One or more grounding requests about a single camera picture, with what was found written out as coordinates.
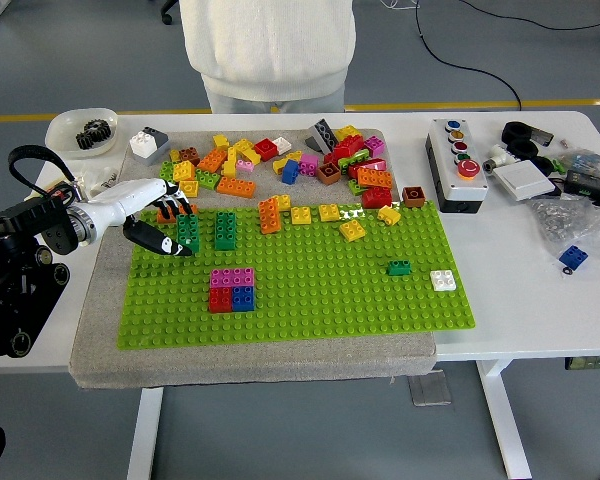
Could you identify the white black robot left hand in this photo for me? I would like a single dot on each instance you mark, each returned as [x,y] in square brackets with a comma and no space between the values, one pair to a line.
[125,200]

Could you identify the dark green long toy brick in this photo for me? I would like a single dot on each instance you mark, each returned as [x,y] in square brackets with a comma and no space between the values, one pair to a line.
[225,231]
[189,231]

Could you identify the orange long toy brick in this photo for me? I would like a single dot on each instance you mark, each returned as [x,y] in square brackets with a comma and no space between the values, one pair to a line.
[375,178]
[236,187]
[159,216]
[269,216]

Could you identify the lime green toy brick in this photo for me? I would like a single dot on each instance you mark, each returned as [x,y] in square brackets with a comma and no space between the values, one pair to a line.
[166,171]
[356,187]
[355,159]
[207,179]

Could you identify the yellow square toy brick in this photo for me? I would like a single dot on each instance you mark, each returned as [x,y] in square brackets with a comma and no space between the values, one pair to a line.
[190,189]
[183,172]
[301,215]
[352,230]
[329,212]

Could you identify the small yellow toy brick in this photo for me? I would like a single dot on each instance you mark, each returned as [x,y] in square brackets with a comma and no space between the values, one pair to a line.
[175,155]

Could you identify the pink small toy brick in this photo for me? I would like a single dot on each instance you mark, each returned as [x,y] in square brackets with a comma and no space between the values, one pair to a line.
[245,165]

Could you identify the blue square toy brick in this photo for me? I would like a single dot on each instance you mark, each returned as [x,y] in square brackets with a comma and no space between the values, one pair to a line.
[243,299]

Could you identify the magenta square toy brick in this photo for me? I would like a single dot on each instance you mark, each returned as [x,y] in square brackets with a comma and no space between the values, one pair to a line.
[375,145]
[308,165]

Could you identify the brown square toy brick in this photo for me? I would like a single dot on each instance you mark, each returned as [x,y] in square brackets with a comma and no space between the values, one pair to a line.
[328,173]
[414,197]

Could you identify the grey sloped toy brick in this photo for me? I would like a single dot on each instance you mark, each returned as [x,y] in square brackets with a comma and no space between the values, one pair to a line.
[322,135]

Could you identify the red curved toy brick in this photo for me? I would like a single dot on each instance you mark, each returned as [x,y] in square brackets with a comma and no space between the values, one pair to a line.
[370,166]

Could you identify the small dark green toy brick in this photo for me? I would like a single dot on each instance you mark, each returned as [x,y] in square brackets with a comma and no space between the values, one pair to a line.
[398,268]

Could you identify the white square toy brick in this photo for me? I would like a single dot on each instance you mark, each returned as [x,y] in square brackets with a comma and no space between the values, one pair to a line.
[442,281]

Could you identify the white and grey block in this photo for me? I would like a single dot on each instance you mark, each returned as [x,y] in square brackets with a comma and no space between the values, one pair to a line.
[147,147]

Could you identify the black gear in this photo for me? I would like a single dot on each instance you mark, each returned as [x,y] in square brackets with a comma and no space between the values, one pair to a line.
[85,141]
[100,129]

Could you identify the white plastic tray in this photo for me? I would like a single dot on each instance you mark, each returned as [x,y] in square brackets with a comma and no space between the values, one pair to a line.
[62,130]

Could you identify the black office chair base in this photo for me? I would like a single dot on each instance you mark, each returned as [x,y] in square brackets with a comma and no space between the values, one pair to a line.
[166,19]

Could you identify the grey-brown felt mat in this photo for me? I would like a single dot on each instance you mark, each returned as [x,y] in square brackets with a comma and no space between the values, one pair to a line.
[255,365]

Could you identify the lime green studded baseplate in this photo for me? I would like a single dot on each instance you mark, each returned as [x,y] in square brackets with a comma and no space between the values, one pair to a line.
[330,300]

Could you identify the white table leg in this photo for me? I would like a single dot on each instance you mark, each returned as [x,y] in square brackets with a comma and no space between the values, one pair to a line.
[145,435]
[505,425]

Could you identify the white push-button control box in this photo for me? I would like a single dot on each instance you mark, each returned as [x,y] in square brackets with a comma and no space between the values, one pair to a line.
[457,192]

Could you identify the grey floor plate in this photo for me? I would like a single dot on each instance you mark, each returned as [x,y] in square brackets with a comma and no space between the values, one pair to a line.
[430,389]

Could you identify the white pipe fitting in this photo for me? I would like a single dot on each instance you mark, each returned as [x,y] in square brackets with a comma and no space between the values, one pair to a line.
[497,157]

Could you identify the black tape roll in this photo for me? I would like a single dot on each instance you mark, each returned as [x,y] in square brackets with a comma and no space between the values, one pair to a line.
[539,169]
[510,135]
[517,152]

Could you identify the dark clear plastic case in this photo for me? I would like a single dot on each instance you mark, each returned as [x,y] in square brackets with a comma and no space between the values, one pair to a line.
[542,136]

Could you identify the small green plastic part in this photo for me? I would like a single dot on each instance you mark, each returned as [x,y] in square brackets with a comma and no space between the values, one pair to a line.
[558,165]

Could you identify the clear bag of screws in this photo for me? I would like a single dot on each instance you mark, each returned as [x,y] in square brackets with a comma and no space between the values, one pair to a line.
[570,220]

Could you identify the black power adapter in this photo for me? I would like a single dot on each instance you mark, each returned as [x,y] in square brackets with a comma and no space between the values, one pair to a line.
[587,183]

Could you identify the clear bag of parts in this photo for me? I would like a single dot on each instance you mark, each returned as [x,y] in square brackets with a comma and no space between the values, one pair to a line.
[590,161]

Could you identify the table height control panel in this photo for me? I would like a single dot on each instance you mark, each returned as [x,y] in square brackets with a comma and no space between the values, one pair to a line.
[592,362]

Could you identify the white switch box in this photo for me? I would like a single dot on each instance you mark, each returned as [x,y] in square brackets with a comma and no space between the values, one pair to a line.
[60,191]

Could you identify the white wall switch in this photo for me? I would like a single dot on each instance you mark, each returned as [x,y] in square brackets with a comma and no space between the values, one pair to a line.
[524,181]

